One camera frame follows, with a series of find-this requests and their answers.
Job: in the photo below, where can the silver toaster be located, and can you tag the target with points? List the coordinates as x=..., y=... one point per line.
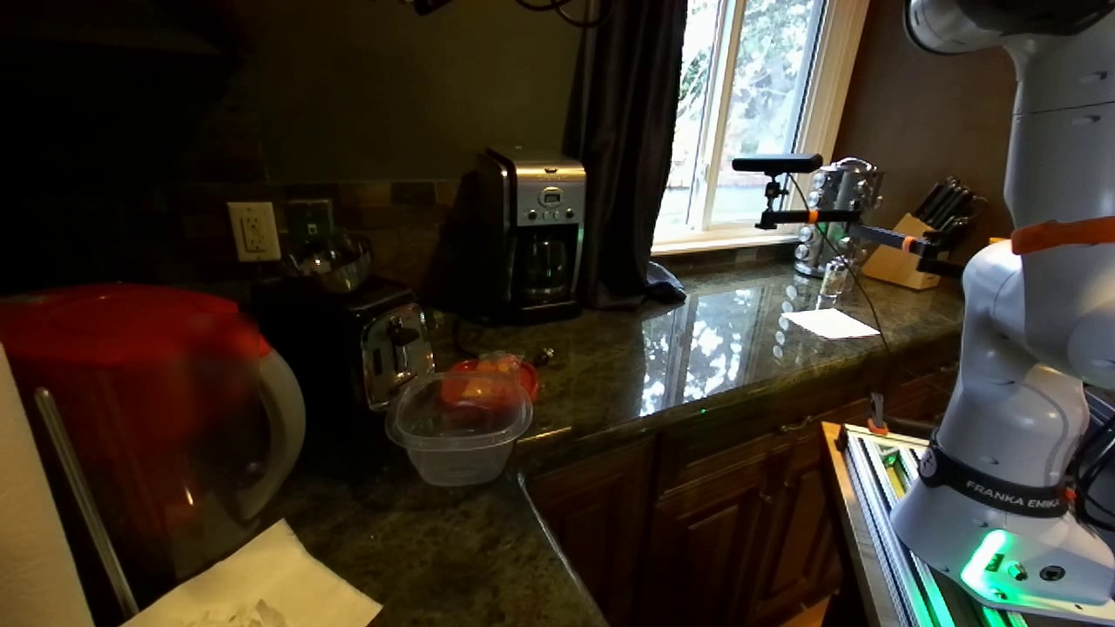
x=348, y=336

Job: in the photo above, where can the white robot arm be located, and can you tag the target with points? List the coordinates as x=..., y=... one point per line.
x=1041, y=306

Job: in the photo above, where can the white appliance edge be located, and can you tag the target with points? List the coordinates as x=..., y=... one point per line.
x=39, y=584

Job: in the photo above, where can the dark wall switch plate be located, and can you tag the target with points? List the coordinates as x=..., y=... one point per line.
x=309, y=219

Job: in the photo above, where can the clear plastic food container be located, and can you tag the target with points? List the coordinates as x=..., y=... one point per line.
x=458, y=426

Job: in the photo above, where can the wooden knife block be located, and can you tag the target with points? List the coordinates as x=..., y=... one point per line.
x=916, y=251

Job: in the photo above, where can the red water filter pitcher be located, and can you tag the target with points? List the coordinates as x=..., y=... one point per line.
x=179, y=411

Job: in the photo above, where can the black silver coffee maker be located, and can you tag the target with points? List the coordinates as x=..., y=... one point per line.
x=509, y=247

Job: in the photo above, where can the white wall outlet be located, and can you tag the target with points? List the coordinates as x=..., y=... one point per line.
x=255, y=231

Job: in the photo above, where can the white framed window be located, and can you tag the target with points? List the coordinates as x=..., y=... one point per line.
x=761, y=78

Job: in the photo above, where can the lower wooden cabinet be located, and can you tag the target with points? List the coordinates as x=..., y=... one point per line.
x=729, y=523

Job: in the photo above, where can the white paper note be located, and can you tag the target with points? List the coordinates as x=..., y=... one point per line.
x=830, y=325

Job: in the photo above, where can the white paper towel sheet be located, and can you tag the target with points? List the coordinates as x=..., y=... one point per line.
x=269, y=584

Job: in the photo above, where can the dark window curtain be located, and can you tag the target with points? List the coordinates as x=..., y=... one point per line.
x=623, y=130

